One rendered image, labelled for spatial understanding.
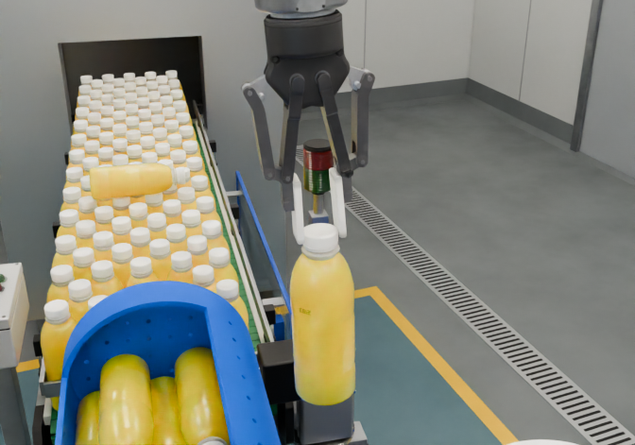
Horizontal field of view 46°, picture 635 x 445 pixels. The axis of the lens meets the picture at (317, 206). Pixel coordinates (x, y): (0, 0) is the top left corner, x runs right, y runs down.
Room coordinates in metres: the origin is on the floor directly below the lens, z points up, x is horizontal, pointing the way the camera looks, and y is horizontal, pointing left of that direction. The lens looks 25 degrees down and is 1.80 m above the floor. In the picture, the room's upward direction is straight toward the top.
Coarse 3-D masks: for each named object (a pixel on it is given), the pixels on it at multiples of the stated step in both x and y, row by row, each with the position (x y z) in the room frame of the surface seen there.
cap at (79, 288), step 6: (72, 282) 1.17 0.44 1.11; (78, 282) 1.17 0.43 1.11; (84, 282) 1.17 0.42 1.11; (90, 282) 1.17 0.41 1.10; (72, 288) 1.15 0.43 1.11; (78, 288) 1.15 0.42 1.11; (84, 288) 1.15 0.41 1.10; (90, 288) 1.16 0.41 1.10; (72, 294) 1.14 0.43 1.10; (78, 294) 1.14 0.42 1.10; (84, 294) 1.15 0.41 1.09
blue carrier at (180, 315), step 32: (128, 288) 0.94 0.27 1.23; (160, 288) 0.93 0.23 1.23; (192, 288) 0.95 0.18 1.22; (96, 320) 0.89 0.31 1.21; (128, 320) 0.94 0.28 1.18; (160, 320) 0.95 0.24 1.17; (192, 320) 0.96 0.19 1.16; (224, 320) 0.90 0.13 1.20; (64, 352) 0.91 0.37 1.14; (96, 352) 0.93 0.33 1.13; (128, 352) 0.94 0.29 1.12; (160, 352) 0.95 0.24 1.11; (224, 352) 0.82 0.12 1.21; (64, 384) 0.85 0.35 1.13; (96, 384) 0.93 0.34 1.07; (224, 384) 0.74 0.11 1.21; (256, 384) 0.80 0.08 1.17; (64, 416) 0.81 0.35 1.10; (256, 416) 0.72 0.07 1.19
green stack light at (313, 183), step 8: (304, 168) 1.46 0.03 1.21; (304, 176) 1.46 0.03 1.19; (312, 176) 1.44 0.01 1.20; (320, 176) 1.44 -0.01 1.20; (328, 176) 1.45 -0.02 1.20; (304, 184) 1.46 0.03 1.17; (312, 184) 1.44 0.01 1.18; (320, 184) 1.44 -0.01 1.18; (328, 184) 1.45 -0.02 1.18; (312, 192) 1.44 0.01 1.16; (320, 192) 1.44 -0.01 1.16
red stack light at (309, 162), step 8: (304, 152) 1.46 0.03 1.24; (312, 152) 1.44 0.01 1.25; (320, 152) 1.44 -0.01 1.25; (328, 152) 1.45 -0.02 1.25; (304, 160) 1.46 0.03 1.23; (312, 160) 1.44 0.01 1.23; (320, 160) 1.44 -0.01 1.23; (328, 160) 1.45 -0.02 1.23; (312, 168) 1.44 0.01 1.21; (320, 168) 1.44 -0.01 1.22; (328, 168) 1.45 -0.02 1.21
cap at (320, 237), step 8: (312, 224) 0.73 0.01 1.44; (320, 224) 0.73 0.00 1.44; (328, 224) 0.73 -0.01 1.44; (304, 232) 0.71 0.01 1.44; (312, 232) 0.71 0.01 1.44; (320, 232) 0.71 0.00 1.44; (328, 232) 0.71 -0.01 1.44; (336, 232) 0.71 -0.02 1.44; (304, 240) 0.71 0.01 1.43; (312, 240) 0.70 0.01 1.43; (320, 240) 0.70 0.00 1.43; (328, 240) 0.70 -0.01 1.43; (336, 240) 0.71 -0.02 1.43; (312, 248) 0.70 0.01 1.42; (320, 248) 0.70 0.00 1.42; (328, 248) 0.70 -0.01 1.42
